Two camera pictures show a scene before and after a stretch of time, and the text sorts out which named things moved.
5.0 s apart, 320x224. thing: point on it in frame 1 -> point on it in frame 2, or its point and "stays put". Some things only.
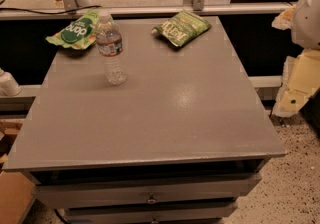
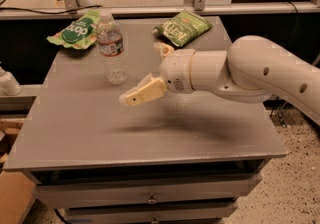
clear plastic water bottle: x=110 y=46 stays put
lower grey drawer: x=209 y=213 stays put
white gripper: x=307 y=21 -> x=176 y=69
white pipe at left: x=8 y=85 stays put
